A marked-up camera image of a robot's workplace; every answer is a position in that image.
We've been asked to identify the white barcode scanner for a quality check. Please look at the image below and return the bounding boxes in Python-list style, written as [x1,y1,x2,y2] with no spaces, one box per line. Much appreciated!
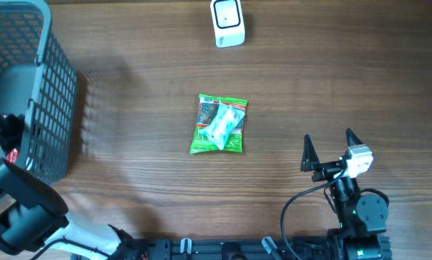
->
[210,0,246,48]

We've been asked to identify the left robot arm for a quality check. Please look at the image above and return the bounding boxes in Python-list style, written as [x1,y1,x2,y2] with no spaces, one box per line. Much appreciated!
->
[0,157,145,259]

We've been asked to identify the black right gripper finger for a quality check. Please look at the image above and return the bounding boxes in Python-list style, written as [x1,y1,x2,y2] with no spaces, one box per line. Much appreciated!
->
[345,128,363,147]
[300,134,320,172]

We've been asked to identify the green snack bag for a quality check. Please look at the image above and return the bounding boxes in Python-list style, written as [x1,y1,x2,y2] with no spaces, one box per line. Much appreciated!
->
[189,93,249,155]

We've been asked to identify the black right camera cable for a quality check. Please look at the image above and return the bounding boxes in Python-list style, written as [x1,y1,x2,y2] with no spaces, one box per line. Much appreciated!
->
[280,165,348,260]

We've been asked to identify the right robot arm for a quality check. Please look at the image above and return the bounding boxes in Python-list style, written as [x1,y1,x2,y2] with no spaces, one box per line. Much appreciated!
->
[301,129,391,259]

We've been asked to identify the red stick sachet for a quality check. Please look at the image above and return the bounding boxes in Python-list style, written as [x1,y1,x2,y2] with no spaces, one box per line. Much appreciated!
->
[7,148,20,164]

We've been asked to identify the mint wet wipes pack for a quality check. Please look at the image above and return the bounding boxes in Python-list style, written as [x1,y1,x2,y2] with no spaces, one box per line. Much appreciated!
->
[198,100,246,151]

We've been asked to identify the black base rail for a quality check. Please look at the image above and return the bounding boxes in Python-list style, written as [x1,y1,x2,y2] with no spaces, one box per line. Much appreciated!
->
[129,236,393,260]

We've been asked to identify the grey plastic shopping basket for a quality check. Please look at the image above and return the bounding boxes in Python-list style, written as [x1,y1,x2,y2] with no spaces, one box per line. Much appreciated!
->
[0,1,77,183]

